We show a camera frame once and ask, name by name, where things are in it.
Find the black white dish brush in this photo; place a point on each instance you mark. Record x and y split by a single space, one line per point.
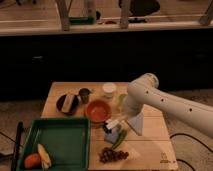
110 124

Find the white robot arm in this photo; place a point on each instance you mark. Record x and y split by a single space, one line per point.
144 90

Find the red bowl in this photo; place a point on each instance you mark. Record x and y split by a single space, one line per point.
98 111

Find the white round container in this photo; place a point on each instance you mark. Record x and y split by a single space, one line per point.
109 89

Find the green plastic cup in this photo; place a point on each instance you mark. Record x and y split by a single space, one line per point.
121 98

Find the dark metal cup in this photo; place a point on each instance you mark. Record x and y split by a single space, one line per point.
84 94

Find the tan sponge block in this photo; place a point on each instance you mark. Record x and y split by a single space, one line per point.
67 103

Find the grey triangular cloth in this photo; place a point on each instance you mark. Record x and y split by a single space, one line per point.
136 123

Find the blue sponge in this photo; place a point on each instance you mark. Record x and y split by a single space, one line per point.
112 136

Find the green pepper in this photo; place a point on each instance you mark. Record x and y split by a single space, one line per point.
120 139

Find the wooden cutting board table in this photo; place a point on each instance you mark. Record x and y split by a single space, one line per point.
152 151

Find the green plastic tray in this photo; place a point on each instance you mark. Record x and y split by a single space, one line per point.
67 142

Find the dark grape bunch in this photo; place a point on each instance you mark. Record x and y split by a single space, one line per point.
109 155

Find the black bar beside tray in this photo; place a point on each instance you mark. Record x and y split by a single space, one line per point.
17 146

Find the orange tomato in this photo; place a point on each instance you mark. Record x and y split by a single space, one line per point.
32 161

